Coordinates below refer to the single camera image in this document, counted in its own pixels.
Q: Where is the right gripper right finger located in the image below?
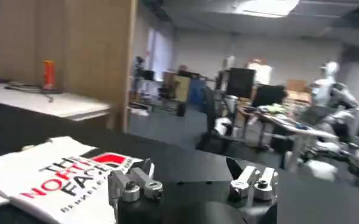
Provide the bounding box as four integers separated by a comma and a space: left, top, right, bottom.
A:
226, 156, 279, 202

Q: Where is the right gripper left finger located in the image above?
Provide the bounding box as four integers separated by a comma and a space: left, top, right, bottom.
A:
107, 158, 165, 214

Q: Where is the white t-shirt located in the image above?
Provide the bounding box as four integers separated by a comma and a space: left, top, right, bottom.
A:
0, 136, 144, 224

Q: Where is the black tablecloth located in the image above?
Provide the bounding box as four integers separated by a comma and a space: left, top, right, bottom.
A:
0, 99, 359, 224

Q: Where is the white standing desk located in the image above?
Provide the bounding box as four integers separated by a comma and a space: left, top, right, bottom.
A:
236, 105, 340, 175

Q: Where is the black office chair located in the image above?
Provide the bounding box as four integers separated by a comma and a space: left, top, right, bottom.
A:
196, 86, 232, 153

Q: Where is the pale green bundle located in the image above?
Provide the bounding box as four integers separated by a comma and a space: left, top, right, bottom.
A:
258, 103, 287, 116

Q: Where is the black display screen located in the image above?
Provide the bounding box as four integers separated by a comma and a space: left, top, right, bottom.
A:
251, 84, 287, 108

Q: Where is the black monitor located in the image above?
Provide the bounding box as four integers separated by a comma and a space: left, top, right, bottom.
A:
218, 67, 257, 100

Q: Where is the white side table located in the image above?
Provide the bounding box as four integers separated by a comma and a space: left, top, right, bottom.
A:
0, 82, 112, 122

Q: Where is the white wheeled humanoid robot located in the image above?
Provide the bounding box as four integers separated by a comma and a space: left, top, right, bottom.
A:
299, 60, 359, 185

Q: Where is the red snack can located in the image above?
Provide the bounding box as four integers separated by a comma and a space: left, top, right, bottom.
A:
42, 60, 57, 91

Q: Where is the ceiling light panel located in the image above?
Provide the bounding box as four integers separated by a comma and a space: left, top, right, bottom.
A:
236, 0, 300, 18

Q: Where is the wooden partition wall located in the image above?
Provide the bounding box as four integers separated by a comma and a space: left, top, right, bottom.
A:
0, 0, 138, 132

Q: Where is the black cable bundle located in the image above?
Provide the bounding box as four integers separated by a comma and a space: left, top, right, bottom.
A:
3, 81, 55, 103

